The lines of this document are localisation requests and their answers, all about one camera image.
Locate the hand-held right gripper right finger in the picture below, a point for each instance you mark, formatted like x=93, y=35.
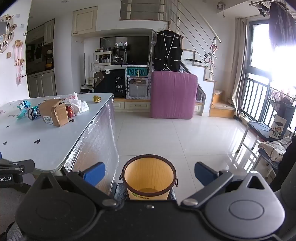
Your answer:
x=203, y=173

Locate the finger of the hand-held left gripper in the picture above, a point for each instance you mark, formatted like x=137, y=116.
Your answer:
x=20, y=166

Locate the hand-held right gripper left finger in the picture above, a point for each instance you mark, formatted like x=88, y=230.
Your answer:
x=94, y=173

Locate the yellow wastebasket with brown rim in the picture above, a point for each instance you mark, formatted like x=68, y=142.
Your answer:
x=149, y=176

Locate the dark blue snack packet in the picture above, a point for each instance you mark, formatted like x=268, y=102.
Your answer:
x=34, y=113

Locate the teal printed snack packet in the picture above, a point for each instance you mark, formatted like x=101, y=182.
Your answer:
x=23, y=105

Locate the cardboard box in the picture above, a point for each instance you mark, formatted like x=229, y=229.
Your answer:
x=55, y=113

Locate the red packet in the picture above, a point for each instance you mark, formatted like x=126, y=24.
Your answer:
x=70, y=111

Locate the gold foil wrapper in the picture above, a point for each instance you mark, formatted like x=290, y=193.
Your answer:
x=97, y=99

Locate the pink and white plastic bag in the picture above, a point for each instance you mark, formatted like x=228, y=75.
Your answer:
x=72, y=95

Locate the person's grey clothing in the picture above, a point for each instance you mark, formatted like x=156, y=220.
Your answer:
x=11, y=208

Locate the white table with foil side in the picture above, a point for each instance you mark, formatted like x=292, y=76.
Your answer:
x=46, y=143

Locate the blue cushioned folding chair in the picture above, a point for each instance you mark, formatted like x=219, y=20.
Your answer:
x=259, y=129
x=266, y=160

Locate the wooden staircase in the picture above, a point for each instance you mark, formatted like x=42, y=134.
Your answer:
x=218, y=109

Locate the patterned cloth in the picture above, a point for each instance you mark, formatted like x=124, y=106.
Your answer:
x=275, y=147

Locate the pink mattress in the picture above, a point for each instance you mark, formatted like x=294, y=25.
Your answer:
x=173, y=95

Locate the cream kitchen base cabinet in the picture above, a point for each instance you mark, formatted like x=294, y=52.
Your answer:
x=41, y=83

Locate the cartoon print tote bag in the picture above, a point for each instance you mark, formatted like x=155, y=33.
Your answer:
x=278, y=127

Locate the white perforated metal cabinet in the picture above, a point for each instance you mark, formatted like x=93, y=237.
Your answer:
x=138, y=89

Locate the teal sign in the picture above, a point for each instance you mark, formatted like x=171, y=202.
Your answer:
x=136, y=71

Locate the beige curtain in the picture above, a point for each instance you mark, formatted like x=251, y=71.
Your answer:
x=239, y=69

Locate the white storage rack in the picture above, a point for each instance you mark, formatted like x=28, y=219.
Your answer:
x=103, y=59

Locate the pink hook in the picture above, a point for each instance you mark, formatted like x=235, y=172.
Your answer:
x=207, y=58
x=214, y=48

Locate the black vest with white trim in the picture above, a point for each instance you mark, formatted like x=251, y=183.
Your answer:
x=166, y=51

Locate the stair railing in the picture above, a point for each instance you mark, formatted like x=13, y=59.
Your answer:
x=216, y=37

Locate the cream overhead cabinet door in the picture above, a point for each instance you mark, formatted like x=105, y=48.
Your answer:
x=84, y=20

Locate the hanging dark clothes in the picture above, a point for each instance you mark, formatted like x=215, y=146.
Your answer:
x=281, y=23

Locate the loft glass railing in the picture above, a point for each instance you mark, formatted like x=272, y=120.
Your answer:
x=143, y=9

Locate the pink wooden wall hanger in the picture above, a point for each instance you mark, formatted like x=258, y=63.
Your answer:
x=19, y=60

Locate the black window guard rail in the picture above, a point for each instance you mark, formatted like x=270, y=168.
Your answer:
x=256, y=80

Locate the black wall panel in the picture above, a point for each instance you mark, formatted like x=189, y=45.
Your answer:
x=136, y=48

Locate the wall photo decoration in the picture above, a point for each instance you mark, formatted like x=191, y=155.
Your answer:
x=5, y=32

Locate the cream kitchen wall cabinet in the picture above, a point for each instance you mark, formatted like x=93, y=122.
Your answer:
x=49, y=32

